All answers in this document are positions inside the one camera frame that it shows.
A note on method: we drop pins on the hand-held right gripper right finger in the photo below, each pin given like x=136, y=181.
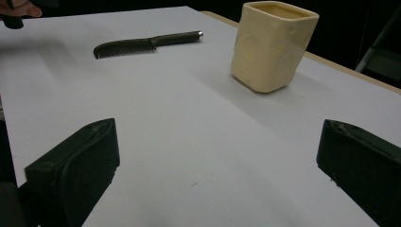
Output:
x=362, y=164

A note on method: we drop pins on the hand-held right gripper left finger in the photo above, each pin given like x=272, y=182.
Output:
x=75, y=170

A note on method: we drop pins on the black comb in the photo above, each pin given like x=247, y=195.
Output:
x=126, y=48

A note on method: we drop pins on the cream square cup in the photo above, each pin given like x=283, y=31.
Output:
x=268, y=56

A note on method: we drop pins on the grey metal stand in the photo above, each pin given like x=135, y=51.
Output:
x=378, y=60

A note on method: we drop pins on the white table mat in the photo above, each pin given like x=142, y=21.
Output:
x=189, y=126

